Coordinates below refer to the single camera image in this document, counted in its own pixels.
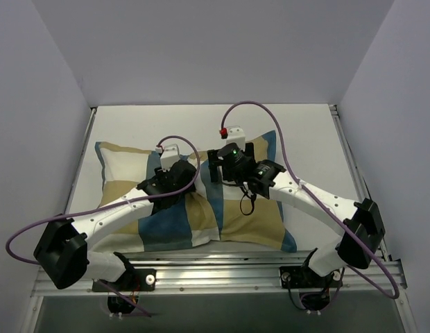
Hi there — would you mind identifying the checked blue tan pillowcase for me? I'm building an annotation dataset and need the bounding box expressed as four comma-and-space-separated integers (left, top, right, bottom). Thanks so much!
94, 142, 297, 253

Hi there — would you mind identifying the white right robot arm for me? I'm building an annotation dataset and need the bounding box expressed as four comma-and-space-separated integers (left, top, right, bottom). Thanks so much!
207, 143, 385, 287

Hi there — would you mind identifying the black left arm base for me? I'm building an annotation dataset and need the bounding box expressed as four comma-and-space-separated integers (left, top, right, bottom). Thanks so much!
92, 268, 157, 292

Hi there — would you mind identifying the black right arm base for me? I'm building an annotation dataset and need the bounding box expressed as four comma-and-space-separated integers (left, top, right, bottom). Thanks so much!
279, 266, 341, 289

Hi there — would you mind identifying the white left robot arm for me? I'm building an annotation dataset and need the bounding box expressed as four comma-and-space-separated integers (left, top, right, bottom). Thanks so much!
34, 160, 197, 291

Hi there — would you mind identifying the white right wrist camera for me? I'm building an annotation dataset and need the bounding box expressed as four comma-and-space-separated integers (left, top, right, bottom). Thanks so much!
225, 126, 246, 151

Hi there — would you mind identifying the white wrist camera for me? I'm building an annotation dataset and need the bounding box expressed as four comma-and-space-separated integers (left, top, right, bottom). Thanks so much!
160, 144, 180, 171
225, 126, 246, 151

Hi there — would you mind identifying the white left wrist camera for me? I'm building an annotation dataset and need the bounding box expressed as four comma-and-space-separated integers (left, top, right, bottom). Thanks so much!
160, 144, 180, 171

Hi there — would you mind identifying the aluminium table frame rail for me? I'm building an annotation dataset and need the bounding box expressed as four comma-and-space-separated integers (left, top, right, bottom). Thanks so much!
30, 103, 409, 296

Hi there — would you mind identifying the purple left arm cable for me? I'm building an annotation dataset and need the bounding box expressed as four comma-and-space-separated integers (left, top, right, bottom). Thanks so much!
5, 135, 201, 266

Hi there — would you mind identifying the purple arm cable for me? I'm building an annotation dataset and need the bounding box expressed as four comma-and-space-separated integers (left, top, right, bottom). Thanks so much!
5, 135, 201, 266
220, 101, 400, 300

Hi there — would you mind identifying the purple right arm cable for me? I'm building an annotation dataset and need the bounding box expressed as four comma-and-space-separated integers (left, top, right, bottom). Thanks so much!
220, 101, 400, 300

